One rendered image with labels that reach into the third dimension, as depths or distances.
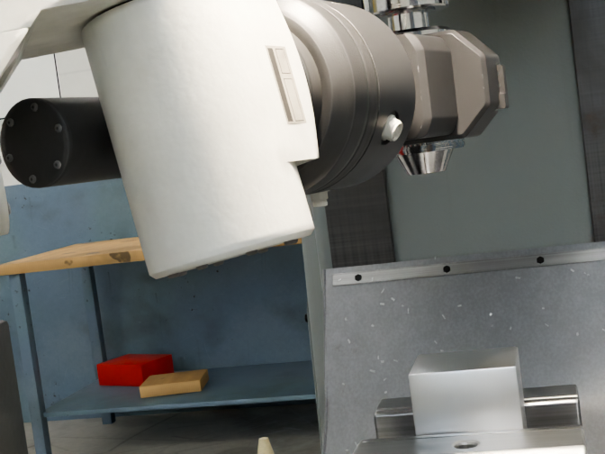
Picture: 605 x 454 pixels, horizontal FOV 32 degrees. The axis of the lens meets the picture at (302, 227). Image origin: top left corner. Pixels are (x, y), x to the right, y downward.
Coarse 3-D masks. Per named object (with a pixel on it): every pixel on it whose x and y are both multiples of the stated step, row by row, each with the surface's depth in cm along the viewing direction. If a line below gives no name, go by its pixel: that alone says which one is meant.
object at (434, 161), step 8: (424, 152) 60; (432, 152) 60; (440, 152) 60; (448, 152) 60; (400, 160) 61; (408, 160) 60; (416, 160) 60; (424, 160) 60; (432, 160) 60; (440, 160) 60; (448, 160) 61; (408, 168) 61; (416, 168) 60; (424, 168) 60; (432, 168) 60; (440, 168) 60
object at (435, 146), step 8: (416, 144) 59; (424, 144) 59; (432, 144) 59; (440, 144) 59; (448, 144) 59; (456, 144) 60; (464, 144) 60; (400, 152) 59; (408, 152) 59; (416, 152) 59
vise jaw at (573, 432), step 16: (464, 432) 60; (480, 432) 59; (496, 432) 59; (512, 432) 58; (528, 432) 58; (544, 432) 57; (560, 432) 57; (576, 432) 57; (368, 448) 59; (384, 448) 58; (400, 448) 58; (416, 448) 58; (432, 448) 57; (448, 448) 57; (464, 448) 58; (480, 448) 56; (496, 448) 56; (512, 448) 55; (528, 448) 55; (544, 448) 55; (560, 448) 55; (576, 448) 54
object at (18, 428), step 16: (0, 320) 73; (0, 336) 72; (0, 352) 72; (0, 368) 72; (0, 384) 71; (16, 384) 74; (0, 400) 71; (16, 400) 73; (0, 416) 71; (16, 416) 73; (0, 432) 70; (16, 432) 73; (0, 448) 70; (16, 448) 73
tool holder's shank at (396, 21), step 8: (416, 8) 59; (424, 8) 59; (432, 8) 60; (384, 16) 60; (392, 16) 60; (400, 16) 60; (408, 16) 60; (416, 16) 60; (424, 16) 60; (392, 24) 60; (400, 24) 60; (408, 24) 60; (416, 24) 60; (424, 24) 60
